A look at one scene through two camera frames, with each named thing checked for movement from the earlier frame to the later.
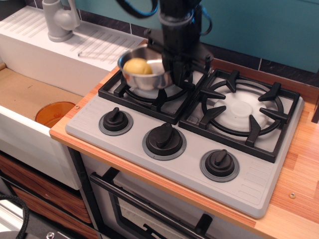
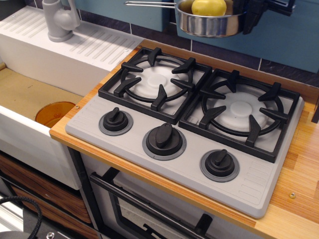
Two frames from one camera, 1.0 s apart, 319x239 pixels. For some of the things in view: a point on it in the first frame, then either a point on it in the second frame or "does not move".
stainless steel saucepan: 144,68 → 197,25
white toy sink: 36,72 does not move
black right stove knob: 219,166 does not move
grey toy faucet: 61,22 does not move
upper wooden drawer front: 56,191 does not move
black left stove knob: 116,123 does not move
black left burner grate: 166,104 does not move
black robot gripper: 184,41 → 253,10
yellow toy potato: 137,65 → 209,8
